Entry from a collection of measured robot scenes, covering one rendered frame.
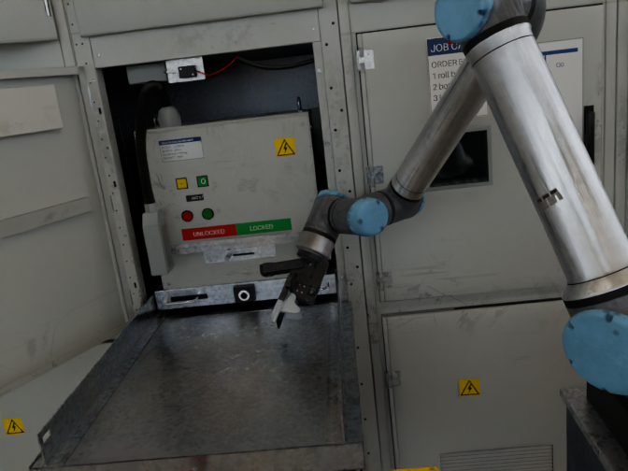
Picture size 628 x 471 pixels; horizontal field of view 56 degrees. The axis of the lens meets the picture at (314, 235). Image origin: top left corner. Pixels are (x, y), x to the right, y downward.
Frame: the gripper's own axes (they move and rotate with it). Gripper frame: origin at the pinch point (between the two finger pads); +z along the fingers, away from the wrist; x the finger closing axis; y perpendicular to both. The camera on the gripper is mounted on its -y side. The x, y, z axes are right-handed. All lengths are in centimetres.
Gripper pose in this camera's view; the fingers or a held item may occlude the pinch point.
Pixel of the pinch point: (272, 325)
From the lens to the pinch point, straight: 148.1
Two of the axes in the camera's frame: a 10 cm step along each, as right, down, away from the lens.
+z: -3.8, 9.0, -2.2
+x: 0.2, 2.4, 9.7
